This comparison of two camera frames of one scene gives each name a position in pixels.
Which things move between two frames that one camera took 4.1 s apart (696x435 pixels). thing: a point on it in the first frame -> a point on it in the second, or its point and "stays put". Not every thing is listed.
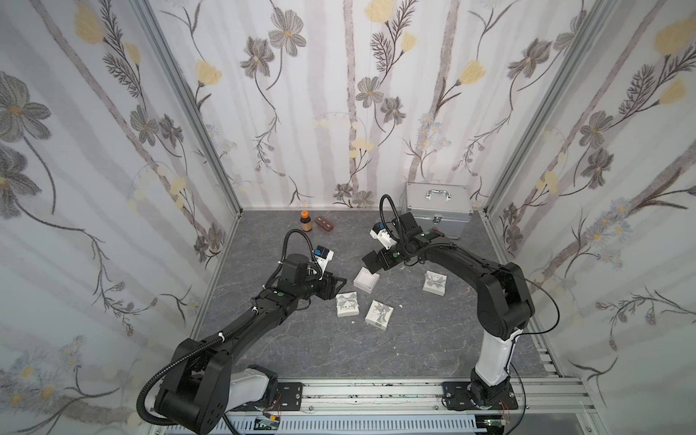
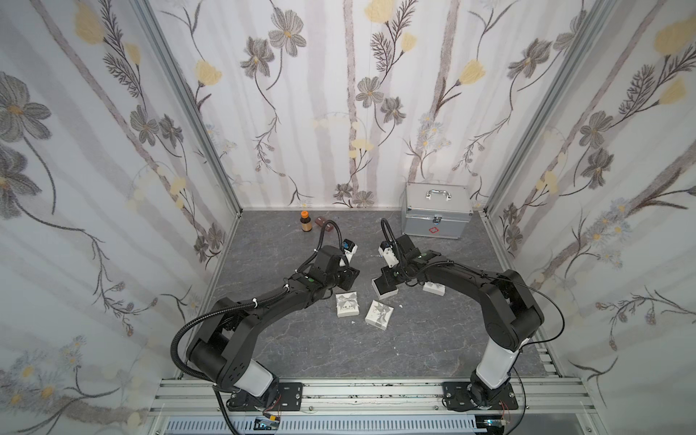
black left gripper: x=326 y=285 -> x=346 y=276
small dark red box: x=323 y=223 stays put
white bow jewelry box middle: x=379 y=314 stays put
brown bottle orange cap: x=305 y=221 stays put
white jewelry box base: x=365 y=280 -> x=382 y=289
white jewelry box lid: x=434 y=283 stays put
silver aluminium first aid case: x=445 y=207 stays put
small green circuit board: x=261 y=423 stays put
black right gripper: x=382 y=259 -> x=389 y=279
